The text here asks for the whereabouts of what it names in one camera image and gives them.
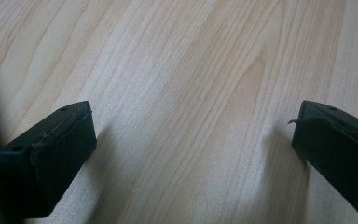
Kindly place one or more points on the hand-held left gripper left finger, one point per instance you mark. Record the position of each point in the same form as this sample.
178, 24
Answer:
43, 165

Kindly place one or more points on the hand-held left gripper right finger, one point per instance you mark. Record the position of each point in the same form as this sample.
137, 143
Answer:
341, 155

